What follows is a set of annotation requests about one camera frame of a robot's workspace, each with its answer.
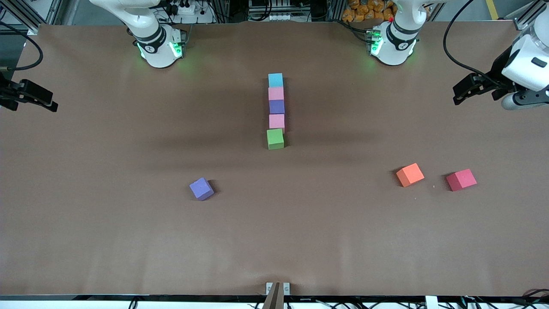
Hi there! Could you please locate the orange foam cube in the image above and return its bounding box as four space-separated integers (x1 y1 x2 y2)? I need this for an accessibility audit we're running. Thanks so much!
396 163 425 188

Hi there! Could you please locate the silver aluminium frame profile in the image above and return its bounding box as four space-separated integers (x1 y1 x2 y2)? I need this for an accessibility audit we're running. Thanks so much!
513 0 549 30
0 0 56 35

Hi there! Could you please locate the green foam cube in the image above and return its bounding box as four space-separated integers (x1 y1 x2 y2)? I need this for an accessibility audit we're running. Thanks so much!
266 128 285 150

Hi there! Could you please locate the red foam cube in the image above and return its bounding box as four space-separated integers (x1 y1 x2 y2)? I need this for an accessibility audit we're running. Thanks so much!
446 169 477 192

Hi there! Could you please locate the white table edge rail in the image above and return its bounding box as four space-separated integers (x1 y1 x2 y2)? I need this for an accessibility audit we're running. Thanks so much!
0 295 549 309

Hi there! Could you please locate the brown table cover sheet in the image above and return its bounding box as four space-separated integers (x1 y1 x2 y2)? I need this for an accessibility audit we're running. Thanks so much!
0 21 549 297

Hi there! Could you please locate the white power strip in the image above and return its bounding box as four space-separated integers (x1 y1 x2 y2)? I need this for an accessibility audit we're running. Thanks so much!
165 0 198 15

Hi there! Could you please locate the brown post at table edge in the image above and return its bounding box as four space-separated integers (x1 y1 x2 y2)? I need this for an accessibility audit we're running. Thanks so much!
262 282 284 309

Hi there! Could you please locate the orange snack packets bag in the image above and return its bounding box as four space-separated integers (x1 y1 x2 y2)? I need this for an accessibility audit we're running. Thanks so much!
342 0 397 23

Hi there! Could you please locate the white equipment box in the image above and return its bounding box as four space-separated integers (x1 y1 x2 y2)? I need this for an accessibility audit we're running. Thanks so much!
248 0 296 22

